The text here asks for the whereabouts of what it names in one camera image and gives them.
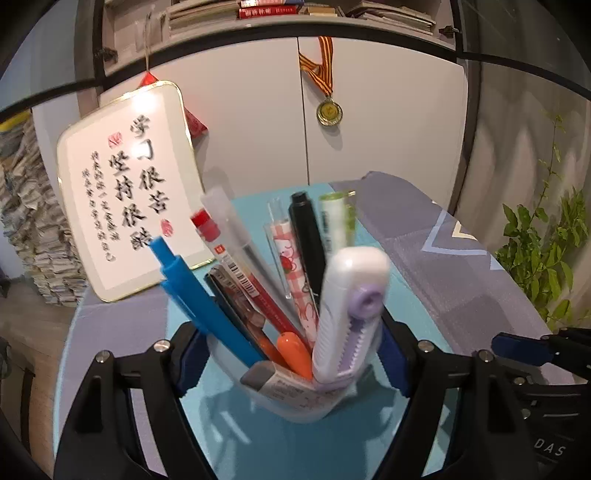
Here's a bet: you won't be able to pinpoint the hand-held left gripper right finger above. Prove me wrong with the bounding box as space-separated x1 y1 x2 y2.
369 310 541 480

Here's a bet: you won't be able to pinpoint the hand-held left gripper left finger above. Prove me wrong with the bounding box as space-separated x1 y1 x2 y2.
53 320 218 480

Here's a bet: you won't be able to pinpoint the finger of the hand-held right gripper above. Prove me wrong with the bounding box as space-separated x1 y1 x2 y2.
491 327 591 370

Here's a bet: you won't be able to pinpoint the blue pen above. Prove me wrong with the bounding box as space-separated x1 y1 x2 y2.
148 235 266 370

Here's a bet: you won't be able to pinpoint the dark pen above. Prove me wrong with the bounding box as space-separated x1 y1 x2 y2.
204 270 278 361

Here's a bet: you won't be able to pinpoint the purple white correction tape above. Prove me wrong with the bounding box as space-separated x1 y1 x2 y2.
311 246 391 385

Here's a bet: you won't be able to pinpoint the orange marker pen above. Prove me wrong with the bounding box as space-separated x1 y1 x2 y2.
259 331 314 381

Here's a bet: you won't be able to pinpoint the white eraser grey sleeve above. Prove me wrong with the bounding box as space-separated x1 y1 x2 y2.
240 361 345 414

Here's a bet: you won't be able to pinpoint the red gel pen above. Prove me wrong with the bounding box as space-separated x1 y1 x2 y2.
191 209 310 352

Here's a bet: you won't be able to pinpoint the translucent plastic cup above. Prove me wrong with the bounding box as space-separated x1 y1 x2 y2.
203 295 386 424

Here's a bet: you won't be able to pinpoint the pink patterned pen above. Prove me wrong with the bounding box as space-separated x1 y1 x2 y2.
263 198 319 344

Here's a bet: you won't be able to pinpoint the black pen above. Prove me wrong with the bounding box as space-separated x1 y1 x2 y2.
288 191 328 315

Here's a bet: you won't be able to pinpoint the translucent grey pen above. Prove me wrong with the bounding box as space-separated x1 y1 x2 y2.
201 186 289 301

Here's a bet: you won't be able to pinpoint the green white pen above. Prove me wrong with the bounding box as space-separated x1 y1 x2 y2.
320 190 357 264

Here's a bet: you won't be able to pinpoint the green leafy plant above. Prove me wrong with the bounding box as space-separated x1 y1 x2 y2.
494 113 589 330

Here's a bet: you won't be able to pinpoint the white calligraphy sign gold rim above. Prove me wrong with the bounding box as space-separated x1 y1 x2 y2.
56 80 218 303

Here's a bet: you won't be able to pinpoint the tall stack of papers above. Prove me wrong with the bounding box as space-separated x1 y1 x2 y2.
0 122 88 308

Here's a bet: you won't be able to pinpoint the pale grey curtain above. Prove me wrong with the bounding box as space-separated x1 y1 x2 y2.
471 65 591 241

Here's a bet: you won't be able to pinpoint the red hanging ornament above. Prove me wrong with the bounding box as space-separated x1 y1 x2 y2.
140 71 206 137

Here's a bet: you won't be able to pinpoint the white lower cabinet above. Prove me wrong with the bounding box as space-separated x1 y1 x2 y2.
83 34 476 217

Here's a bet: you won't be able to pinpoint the gold medal striped ribbon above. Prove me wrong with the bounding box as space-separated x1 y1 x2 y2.
298 36 345 127

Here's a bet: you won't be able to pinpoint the glass cabinet door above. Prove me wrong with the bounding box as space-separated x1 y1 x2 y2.
450 0 591 100
0 0 108 116

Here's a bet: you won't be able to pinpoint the grey bookshelf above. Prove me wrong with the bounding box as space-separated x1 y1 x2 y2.
99 0 462 77

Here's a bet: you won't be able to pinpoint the stack of magazines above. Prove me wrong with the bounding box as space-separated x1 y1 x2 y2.
346 0 435 36
168 0 241 33

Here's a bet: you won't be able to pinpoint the small pile of books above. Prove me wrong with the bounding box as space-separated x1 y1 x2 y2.
302 4 345 18

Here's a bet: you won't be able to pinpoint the red flat books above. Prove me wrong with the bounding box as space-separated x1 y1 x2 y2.
238 0 305 19

